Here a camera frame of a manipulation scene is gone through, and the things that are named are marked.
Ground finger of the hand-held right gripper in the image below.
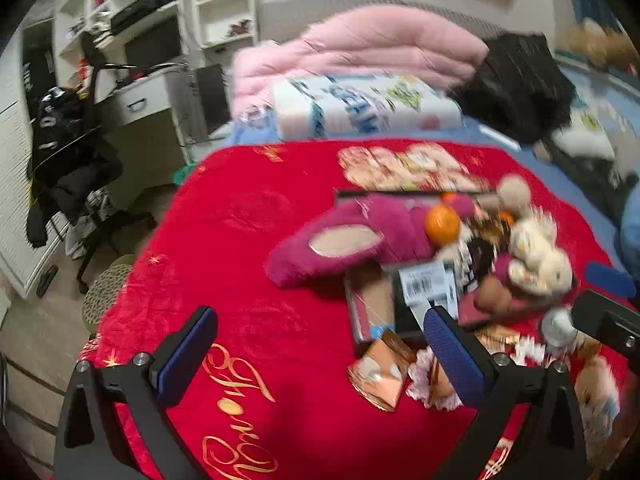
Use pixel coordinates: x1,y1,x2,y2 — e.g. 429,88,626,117
571,290,640,376
585,261,638,302

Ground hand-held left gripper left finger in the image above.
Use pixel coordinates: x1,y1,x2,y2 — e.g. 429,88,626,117
54,305,221,480

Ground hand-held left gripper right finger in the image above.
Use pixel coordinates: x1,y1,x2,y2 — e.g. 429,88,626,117
422,305,588,480

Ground white crocheted scrunchie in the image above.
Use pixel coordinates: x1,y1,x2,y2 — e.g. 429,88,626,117
407,347,463,409

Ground cream lace scrunchie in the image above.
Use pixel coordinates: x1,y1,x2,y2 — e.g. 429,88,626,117
511,336,553,367

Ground copper snack packet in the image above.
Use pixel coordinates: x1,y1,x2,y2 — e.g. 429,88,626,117
348,331,417,412
474,326,522,350

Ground beige plush toy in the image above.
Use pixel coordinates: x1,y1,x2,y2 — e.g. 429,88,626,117
574,352,622,462

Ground brown squishy ball toy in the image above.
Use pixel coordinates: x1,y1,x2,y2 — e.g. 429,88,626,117
474,279,514,314

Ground white rabbit plush toy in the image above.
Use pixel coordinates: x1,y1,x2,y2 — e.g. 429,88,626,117
495,174,576,307

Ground black packet with white label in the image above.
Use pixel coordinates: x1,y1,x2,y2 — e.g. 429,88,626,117
397,261,459,322

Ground woven round pouf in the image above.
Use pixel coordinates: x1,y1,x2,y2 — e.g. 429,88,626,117
81,254,137,334

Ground black scrunchie with white lace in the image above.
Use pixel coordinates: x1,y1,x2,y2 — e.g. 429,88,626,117
461,236,497,282

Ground red printed blanket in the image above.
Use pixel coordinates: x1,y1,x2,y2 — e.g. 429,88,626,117
77,137,640,480

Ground orange tangerine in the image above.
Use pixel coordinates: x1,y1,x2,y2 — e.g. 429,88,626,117
425,206,461,240

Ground magenta plush toy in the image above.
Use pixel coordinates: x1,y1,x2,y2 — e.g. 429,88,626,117
264,194,477,289

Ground black office chair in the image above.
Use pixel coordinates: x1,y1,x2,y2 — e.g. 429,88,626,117
37,125,159,297

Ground white pen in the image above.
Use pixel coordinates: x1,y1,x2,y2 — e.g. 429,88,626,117
479,126,522,152

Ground black printed jacket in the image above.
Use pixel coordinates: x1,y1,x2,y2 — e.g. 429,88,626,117
26,86,124,249

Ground tan teddy bear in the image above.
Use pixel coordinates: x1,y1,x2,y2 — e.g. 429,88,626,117
567,16,640,69

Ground small pale packet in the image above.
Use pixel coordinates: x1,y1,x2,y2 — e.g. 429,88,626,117
239,109,274,132

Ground black computer tower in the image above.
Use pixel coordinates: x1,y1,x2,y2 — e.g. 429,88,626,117
196,63,231,137

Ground white desk with drawer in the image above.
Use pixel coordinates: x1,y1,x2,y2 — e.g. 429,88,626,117
97,66,202,162

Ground white cartoon printed pillow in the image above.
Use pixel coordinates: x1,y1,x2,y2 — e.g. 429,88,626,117
271,74,464,141

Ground black monitor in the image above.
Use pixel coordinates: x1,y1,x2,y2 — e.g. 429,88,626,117
124,16,184,69

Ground black printer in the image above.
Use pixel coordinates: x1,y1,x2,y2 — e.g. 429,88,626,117
110,0,179,32

